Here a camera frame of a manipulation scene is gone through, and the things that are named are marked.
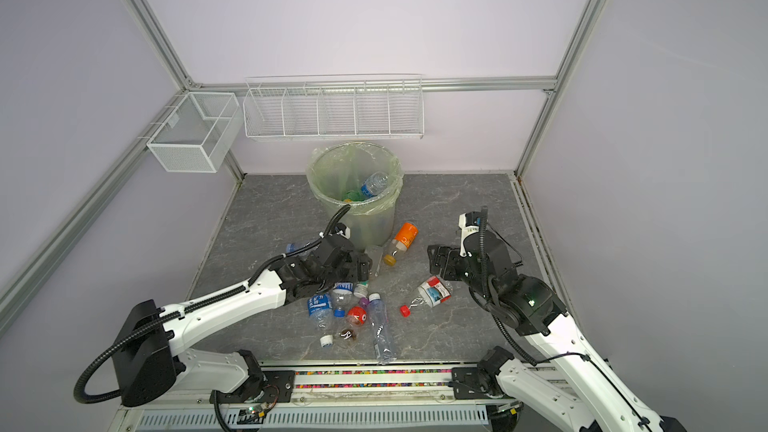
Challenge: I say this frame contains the blue label bottle blue cap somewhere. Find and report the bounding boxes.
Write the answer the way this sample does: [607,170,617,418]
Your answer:
[330,282,355,318]

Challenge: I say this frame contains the dark green soda bottle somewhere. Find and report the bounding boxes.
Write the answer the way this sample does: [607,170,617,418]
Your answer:
[343,190,366,203]

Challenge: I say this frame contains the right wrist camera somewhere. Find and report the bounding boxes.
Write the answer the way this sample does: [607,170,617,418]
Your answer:
[458,211,482,257]

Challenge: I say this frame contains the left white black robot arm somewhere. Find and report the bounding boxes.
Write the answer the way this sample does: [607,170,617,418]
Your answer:
[73,204,370,407]

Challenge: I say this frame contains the red cap cola bottle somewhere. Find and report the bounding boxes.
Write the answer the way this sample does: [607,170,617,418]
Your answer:
[335,306,368,344]

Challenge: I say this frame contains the long white wire basket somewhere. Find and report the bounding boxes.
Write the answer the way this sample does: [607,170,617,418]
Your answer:
[242,74,425,140]

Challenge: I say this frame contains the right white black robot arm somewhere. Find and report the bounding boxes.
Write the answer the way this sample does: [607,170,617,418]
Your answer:
[428,208,684,431]

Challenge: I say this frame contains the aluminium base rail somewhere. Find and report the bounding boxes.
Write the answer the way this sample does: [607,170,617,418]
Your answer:
[119,359,601,415]

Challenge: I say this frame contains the red label scenic bottle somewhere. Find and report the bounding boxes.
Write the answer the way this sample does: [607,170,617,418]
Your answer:
[399,276,453,317]

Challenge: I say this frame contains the green-lined mesh waste bin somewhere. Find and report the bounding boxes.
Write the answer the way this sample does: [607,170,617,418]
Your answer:
[306,142,404,250]

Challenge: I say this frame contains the small white mesh basket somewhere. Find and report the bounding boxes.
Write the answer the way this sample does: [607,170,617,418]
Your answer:
[147,92,244,173]

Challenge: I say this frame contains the small green cap bottle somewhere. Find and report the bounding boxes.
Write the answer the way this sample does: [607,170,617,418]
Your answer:
[353,281,369,299]

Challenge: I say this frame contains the clear crushed water bottle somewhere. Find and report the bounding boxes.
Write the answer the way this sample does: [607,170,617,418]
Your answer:
[367,293,396,365]

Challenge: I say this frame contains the clear square plastic container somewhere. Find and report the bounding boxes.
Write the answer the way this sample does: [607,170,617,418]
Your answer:
[365,245,383,280]

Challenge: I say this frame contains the orange label bottle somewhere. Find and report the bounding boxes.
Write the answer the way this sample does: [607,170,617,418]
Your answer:
[382,222,419,266]

